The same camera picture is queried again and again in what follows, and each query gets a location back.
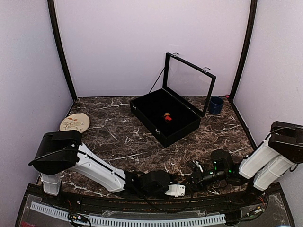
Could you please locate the red orange argyle sock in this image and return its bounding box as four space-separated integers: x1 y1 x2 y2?
163 113 172 122

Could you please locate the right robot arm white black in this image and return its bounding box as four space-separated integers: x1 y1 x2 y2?
186 121 303 205

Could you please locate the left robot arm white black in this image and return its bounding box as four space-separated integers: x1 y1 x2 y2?
29 130 186 206

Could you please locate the black display case box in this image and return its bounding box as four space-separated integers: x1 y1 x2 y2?
130 52 216 148

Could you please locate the blue mug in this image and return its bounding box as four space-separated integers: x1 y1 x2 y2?
209 96 224 115

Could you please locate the beige round plate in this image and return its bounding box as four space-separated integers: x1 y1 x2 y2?
59 113 90 133

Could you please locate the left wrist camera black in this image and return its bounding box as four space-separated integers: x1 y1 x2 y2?
141 170 170 193

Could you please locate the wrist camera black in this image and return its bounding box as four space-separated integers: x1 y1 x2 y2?
210 149 234 174
141 170 170 193

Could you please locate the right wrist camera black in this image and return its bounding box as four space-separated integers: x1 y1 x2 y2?
210 149 234 174

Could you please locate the white slotted cable duct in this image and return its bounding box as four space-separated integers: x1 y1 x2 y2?
30 202 226 227

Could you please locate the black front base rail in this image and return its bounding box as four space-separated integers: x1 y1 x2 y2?
15 183 295 227

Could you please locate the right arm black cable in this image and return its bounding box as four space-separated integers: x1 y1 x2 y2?
269 126 303 138

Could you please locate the right black frame post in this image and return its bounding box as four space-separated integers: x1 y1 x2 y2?
229 0 258 102

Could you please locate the black frame post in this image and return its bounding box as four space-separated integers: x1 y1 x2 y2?
47 0 78 102
229 0 258 102

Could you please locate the left black frame post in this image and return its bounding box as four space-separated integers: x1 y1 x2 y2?
47 0 78 102

